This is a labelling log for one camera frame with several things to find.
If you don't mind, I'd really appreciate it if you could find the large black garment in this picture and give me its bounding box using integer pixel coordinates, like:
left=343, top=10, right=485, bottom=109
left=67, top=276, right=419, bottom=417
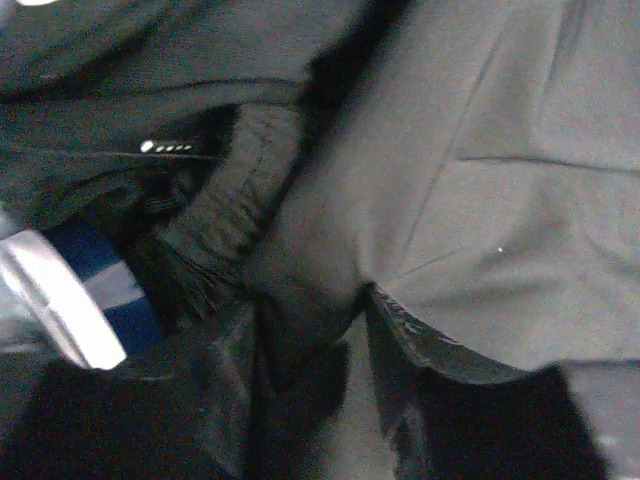
left=0, top=0, right=640, bottom=480

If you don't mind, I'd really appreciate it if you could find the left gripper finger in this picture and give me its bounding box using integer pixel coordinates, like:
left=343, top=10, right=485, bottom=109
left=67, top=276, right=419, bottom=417
left=366, top=286, right=608, bottom=479

